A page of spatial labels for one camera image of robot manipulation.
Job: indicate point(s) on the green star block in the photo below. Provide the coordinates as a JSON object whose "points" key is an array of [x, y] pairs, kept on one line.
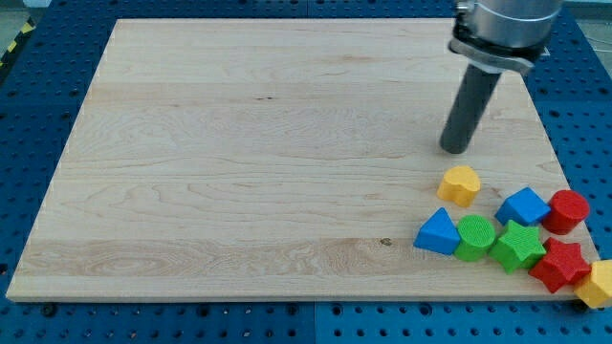
{"points": [[518, 247]]}

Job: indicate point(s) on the red star block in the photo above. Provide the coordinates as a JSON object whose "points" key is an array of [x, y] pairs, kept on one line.
{"points": [[562, 265]]}

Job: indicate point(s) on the light wooden board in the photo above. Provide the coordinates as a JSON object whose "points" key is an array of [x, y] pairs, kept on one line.
{"points": [[275, 160]]}

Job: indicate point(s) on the blue triangle block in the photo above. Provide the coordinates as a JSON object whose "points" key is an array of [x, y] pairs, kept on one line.
{"points": [[438, 234]]}

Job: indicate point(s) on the yellow heart block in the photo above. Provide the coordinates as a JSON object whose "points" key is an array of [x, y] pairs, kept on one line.
{"points": [[460, 185]]}

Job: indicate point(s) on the green cylinder block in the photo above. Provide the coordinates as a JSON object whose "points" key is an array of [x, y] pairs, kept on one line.
{"points": [[477, 234]]}

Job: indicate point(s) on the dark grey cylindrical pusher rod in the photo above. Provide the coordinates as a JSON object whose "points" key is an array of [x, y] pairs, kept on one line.
{"points": [[471, 101]]}

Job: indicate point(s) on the blue cube block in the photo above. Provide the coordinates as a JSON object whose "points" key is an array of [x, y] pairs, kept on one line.
{"points": [[524, 207]]}

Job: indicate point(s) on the red cylinder block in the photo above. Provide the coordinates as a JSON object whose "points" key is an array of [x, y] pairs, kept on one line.
{"points": [[568, 208]]}

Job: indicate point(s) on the yellow hexagon block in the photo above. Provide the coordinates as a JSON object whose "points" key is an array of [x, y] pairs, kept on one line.
{"points": [[594, 289]]}

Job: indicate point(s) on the black yellow hazard tape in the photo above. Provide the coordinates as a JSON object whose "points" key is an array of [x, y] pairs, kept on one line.
{"points": [[18, 43]]}

